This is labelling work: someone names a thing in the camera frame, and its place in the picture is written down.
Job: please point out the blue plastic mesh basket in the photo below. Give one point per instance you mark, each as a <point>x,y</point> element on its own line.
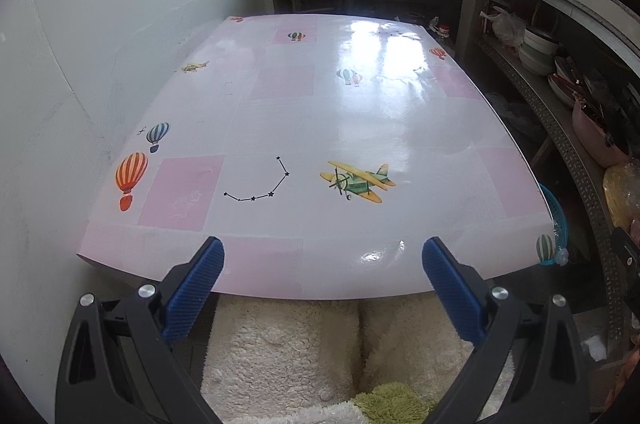
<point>557,219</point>

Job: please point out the white fluffy garment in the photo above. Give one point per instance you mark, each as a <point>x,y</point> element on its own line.
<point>280,354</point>

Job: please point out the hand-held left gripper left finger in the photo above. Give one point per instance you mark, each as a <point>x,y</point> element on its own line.
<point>195,284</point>

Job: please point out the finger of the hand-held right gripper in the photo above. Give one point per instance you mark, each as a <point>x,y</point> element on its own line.
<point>627,254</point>

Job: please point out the yellow plastic bag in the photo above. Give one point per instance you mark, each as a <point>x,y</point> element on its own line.
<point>622,196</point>

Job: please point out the white plastic bag on shelf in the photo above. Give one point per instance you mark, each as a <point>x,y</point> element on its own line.
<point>507,29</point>

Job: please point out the pink pot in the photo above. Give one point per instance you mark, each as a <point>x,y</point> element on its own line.
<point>597,134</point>

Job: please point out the stack of red dishes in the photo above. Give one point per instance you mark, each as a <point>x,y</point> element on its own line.
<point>567,86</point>

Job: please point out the stack of bowls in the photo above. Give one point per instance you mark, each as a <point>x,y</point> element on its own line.
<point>537,51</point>

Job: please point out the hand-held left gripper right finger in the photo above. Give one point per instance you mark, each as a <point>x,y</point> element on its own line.
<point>450,289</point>

